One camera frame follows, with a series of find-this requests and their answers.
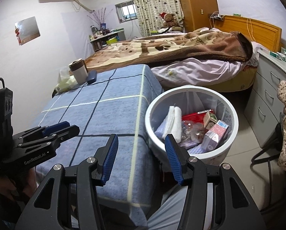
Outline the pink white carton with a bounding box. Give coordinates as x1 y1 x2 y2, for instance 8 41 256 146
202 120 230 152

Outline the power strip with chargers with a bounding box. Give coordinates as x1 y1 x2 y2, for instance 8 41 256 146
209 12 226 21

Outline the grey tumbler brown lid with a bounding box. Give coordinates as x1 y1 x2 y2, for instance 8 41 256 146
68 58 88 85

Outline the white drawer cabinet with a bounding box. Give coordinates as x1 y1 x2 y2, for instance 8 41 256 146
244 49 286 149

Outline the brown teddy bear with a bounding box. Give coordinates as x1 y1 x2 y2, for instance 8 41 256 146
159 12 183 32

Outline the white foam net sleeve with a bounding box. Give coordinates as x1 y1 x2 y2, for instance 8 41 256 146
162 105 183 143

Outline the vase with branches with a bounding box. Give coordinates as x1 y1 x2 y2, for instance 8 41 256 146
87 8 113 29

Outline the person's grey trouser leg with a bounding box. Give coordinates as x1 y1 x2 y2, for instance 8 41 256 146
146 184 189 230

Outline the clear bin liner bag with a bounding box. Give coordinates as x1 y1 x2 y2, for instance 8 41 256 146
150 90 233 155

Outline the black metal chair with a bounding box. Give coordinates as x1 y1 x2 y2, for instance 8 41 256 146
251 122 286 170

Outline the cluttered desk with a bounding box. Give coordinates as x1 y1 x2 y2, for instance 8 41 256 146
90 29 126 52

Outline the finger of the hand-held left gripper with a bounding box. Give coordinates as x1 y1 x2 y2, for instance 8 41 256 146
17 125 81 150
12 121 70 146

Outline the wooden headboard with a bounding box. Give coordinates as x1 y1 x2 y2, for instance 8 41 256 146
213 14 283 53

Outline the small barred window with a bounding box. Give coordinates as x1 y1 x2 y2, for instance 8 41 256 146
115 0 138 24

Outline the blue plaid tablecloth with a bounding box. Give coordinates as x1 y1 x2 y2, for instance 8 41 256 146
34 63 165 228

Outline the person's left hand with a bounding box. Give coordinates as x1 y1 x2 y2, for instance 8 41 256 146
0 170 37 200

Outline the clear crushed plastic bottle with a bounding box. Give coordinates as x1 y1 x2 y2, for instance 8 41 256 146
181 122 207 140

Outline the white round bin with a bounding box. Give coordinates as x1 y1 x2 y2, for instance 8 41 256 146
145 85 239 166

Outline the pink bed sheet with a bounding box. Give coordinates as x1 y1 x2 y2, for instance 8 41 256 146
151 41 261 89

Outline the shiny wall sheet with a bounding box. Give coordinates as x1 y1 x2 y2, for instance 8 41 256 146
14 16 41 46

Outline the white wrapped pipe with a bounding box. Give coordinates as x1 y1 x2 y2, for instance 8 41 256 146
70 0 96 12

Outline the small gold box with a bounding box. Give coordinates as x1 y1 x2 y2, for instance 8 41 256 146
203 111 218 128

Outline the wooden wardrobe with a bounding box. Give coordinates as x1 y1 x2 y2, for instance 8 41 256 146
174 0 219 30

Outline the purple carton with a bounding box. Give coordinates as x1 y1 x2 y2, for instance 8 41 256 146
181 138 203 149

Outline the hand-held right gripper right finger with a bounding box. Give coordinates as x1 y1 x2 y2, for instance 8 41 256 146
164 134 268 230

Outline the red medicine box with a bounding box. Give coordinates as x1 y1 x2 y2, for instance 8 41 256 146
181 110 215 125

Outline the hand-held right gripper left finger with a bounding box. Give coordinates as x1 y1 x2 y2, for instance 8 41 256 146
14 134 119 230

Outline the green tissue pack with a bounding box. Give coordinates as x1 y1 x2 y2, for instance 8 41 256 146
55 67 78 93

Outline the patterned curtain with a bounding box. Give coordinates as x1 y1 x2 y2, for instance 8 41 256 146
131 0 185 37

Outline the brown printed blanket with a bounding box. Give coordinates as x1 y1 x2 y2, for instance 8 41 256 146
84 27 253 73

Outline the dark blue glasses case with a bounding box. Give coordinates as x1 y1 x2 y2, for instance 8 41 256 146
86 70 97 85

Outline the white charging cable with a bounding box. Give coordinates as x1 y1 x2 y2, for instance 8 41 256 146
246 17 257 42

